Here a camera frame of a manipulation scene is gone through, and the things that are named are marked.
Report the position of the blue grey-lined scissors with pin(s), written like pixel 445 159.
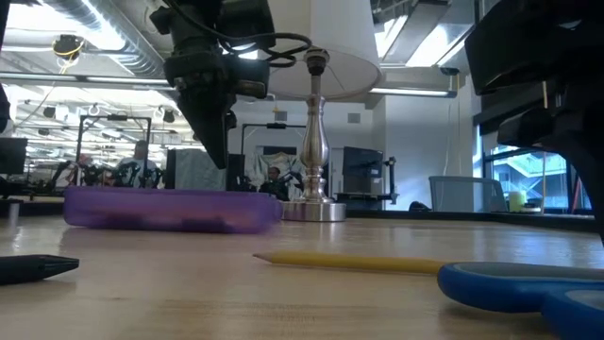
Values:
pixel 495 293

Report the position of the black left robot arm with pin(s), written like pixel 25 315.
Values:
pixel 236 19

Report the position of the grey covered cabinet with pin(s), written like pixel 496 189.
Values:
pixel 193 172

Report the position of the purple plastic supply box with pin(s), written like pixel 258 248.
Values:
pixel 165 210

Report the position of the black marker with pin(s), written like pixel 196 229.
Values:
pixel 33 268

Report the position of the yellow wooden pencil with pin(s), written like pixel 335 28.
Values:
pixel 354 262

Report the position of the black monitor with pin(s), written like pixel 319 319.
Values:
pixel 11 156

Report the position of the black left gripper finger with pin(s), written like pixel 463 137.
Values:
pixel 212 127

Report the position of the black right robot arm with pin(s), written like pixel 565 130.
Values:
pixel 533 47

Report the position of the dark monitor on stand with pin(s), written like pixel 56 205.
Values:
pixel 362 163

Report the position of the person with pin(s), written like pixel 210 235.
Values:
pixel 273 184
pixel 139 165

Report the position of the yellow cup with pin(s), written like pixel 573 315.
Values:
pixel 516 201

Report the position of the silver table lamp white shade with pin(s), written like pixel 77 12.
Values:
pixel 315 141

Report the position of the black frame rig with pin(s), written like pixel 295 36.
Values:
pixel 276 125
pixel 115 117

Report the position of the ceiling light strip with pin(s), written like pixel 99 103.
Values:
pixel 410 92

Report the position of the pale hanging cloth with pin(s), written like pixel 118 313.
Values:
pixel 288 163

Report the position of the ceiling security camera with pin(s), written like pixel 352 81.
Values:
pixel 449 71

